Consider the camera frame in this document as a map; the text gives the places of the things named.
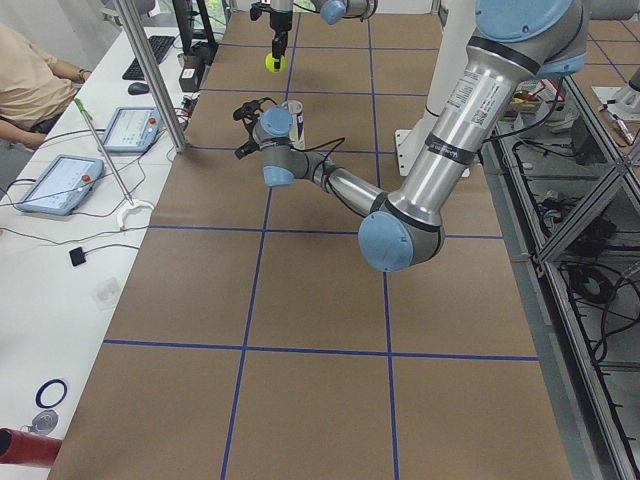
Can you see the teach pendant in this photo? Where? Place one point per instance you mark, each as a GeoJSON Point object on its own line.
{"type": "Point", "coordinates": [132, 130]}
{"type": "Point", "coordinates": [63, 186]}

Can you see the black box with label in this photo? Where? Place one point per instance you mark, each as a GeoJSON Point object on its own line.
{"type": "Point", "coordinates": [194, 66]}

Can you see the aluminium frame post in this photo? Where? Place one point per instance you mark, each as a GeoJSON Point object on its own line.
{"type": "Point", "coordinates": [142, 50]}

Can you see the person in beige shirt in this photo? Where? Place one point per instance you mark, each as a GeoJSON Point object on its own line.
{"type": "Point", "coordinates": [36, 89]}

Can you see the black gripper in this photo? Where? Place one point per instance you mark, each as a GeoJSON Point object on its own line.
{"type": "Point", "coordinates": [278, 26]}

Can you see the brown paper table cover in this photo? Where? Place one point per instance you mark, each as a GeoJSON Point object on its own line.
{"type": "Point", "coordinates": [252, 340]}

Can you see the black computer mouse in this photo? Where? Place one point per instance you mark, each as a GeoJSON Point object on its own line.
{"type": "Point", "coordinates": [138, 88]}

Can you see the black computer monitor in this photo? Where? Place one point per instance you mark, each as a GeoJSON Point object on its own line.
{"type": "Point", "coordinates": [195, 30]}

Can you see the teach pendant far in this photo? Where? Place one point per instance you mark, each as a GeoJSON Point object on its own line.
{"type": "Point", "coordinates": [132, 130]}

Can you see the white pedestal column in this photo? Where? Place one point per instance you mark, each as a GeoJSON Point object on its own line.
{"type": "Point", "coordinates": [440, 75]}

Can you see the small black square pad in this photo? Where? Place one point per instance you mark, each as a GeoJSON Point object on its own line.
{"type": "Point", "coordinates": [78, 256]}

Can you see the yellow tennis ball Roland Garros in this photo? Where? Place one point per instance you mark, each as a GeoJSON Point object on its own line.
{"type": "Point", "coordinates": [275, 64]}

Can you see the red cylinder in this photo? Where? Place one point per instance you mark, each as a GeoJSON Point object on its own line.
{"type": "Point", "coordinates": [27, 449]}

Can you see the teach pendant near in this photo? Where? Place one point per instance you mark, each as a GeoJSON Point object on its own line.
{"type": "Point", "coordinates": [63, 186]}

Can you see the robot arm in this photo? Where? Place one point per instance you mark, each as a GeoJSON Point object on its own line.
{"type": "Point", "coordinates": [507, 43]}
{"type": "Point", "coordinates": [332, 11]}

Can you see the stick with white hook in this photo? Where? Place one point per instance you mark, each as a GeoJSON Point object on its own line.
{"type": "Point", "coordinates": [131, 204]}

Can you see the white blue tennis ball can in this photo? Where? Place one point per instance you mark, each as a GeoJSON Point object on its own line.
{"type": "Point", "coordinates": [297, 132]}

